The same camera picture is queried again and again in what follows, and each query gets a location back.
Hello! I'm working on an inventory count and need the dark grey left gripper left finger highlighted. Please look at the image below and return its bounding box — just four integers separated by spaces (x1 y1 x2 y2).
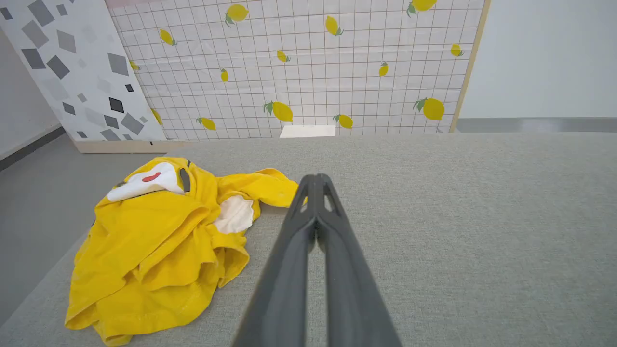
232 174 318 347

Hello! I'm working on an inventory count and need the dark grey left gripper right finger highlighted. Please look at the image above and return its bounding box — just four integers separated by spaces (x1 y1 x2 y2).
316 174 403 347

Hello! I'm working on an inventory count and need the yellow T-shirt with white patches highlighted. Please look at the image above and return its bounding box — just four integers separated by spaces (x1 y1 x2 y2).
64 157 300 347

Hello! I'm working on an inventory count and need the grey fabric sofa cushion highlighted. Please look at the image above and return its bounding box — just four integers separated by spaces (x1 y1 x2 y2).
0 133 617 347

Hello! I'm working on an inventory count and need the small white box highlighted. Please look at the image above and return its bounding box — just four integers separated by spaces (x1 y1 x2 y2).
280 124 337 139

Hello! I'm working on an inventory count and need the lemon print grid panel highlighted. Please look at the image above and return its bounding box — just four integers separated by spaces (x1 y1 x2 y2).
105 0 491 141

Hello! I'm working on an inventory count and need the grey terrazzo print panel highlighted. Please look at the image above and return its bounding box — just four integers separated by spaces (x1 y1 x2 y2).
0 0 167 142

